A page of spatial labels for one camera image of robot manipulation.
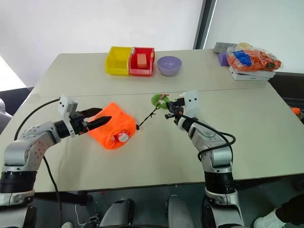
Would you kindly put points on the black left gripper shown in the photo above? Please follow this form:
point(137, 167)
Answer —
point(78, 124)

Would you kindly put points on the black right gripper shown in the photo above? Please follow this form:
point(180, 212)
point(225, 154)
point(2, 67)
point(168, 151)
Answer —
point(180, 104)

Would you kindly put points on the orange fabric pouch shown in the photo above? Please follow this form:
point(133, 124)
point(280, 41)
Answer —
point(107, 116)

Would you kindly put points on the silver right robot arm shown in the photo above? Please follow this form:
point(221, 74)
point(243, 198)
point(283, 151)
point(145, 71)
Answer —
point(213, 152)

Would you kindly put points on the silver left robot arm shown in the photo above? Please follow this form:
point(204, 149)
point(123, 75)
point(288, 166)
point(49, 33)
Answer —
point(26, 142)

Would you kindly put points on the purple bowl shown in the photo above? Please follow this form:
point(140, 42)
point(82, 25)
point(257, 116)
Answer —
point(169, 66)

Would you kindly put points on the red plastic bin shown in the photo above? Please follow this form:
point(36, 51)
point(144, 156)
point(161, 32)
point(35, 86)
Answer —
point(142, 70)

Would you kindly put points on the yellow plastic bin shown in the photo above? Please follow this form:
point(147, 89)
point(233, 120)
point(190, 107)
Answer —
point(117, 64)

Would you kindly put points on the orange block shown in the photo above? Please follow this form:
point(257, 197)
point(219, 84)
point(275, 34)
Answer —
point(141, 61)

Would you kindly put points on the purple cup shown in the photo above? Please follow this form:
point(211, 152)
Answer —
point(222, 59)

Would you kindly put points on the grey grid tray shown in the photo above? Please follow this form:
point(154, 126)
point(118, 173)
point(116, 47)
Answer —
point(223, 46)

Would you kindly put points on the black bar under table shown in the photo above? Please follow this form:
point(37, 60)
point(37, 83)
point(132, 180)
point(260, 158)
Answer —
point(69, 198)

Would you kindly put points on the white flat box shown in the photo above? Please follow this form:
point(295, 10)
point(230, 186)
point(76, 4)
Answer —
point(251, 74)

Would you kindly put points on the blue item in bag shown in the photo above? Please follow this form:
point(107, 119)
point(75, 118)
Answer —
point(242, 58)

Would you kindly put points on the grey clothed bystander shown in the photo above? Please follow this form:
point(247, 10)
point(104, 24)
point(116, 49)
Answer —
point(3, 116)

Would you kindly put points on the dark rounded robot leg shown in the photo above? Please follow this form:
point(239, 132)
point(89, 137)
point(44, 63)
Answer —
point(116, 213)
point(179, 212)

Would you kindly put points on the clear bag of orange items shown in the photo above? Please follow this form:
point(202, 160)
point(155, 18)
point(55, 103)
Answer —
point(261, 60)

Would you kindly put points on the small orange object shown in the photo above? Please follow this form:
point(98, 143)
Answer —
point(296, 111)

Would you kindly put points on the white shoe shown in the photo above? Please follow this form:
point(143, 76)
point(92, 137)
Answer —
point(267, 219)

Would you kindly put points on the black trouser leg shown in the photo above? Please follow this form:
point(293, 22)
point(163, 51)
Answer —
point(293, 209)

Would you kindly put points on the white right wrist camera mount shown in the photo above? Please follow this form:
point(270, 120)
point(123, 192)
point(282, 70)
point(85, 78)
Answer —
point(191, 103)

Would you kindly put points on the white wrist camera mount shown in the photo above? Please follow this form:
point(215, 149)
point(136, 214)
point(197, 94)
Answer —
point(64, 102)
point(191, 103)

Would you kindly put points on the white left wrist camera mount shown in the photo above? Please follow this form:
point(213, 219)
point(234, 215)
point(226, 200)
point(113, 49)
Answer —
point(64, 102)

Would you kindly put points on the dark window frame post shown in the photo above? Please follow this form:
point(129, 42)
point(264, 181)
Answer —
point(204, 23)

